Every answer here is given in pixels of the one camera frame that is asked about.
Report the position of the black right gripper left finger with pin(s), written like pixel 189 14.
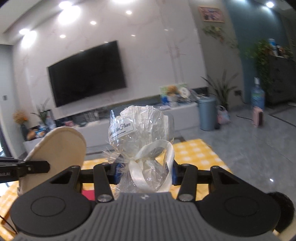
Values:
pixel 102 176

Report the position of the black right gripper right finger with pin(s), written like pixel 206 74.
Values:
pixel 188 176

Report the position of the cream fabric slipper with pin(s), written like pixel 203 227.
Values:
pixel 61 148

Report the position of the clear flower gift bag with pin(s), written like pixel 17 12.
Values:
pixel 142 138

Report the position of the red mat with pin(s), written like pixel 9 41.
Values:
pixel 89 194

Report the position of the yellow checkered tablecloth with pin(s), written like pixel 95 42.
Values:
pixel 195 152

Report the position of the dried yellow flowers vase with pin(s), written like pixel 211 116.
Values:
pixel 20 118

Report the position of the green plant in glass vase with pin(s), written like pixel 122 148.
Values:
pixel 45 115

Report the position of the pink woven handbag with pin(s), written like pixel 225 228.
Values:
pixel 223 116

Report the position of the grey metal trash bin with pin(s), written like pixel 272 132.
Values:
pixel 207 113

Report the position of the brown teddy bear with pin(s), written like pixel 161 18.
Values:
pixel 171 90

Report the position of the green leafy floor plant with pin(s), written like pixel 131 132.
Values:
pixel 222 87

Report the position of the blue water jug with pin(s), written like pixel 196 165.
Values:
pixel 257 95

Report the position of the dark cabinet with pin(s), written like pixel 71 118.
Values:
pixel 282 81

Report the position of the trailing ivy plant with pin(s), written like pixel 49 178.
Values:
pixel 260 52

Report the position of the black wall television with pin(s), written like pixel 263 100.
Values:
pixel 88 73

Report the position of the framed wall picture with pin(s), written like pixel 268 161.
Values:
pixel 209 14

